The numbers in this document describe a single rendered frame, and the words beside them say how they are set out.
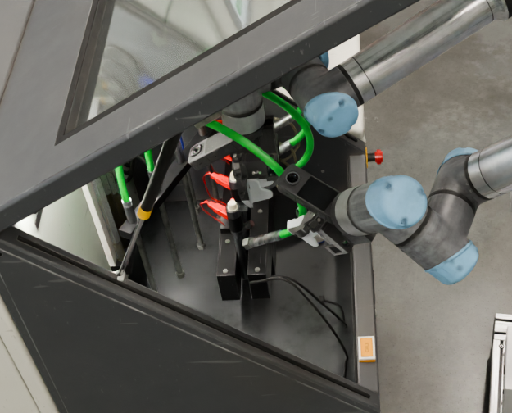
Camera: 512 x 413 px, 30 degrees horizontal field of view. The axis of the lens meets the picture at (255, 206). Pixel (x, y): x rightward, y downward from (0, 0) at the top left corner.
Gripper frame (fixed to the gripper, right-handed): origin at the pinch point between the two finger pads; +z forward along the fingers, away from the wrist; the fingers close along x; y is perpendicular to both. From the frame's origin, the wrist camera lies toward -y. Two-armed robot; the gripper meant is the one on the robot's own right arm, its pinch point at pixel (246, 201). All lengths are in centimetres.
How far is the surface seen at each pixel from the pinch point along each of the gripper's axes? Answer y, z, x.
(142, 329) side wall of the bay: -14.3, -8.2, -34.9
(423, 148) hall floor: 44, 114, 131
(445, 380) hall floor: 43, 114, 32
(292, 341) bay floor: 6.0, 30.7, -10.7
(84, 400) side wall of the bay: -28.9, 12.0, -34.9
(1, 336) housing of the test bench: -38, -8, -35
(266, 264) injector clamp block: 2.0, 15.9, -2.4
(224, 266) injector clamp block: -6.3, 15.7, -2.7
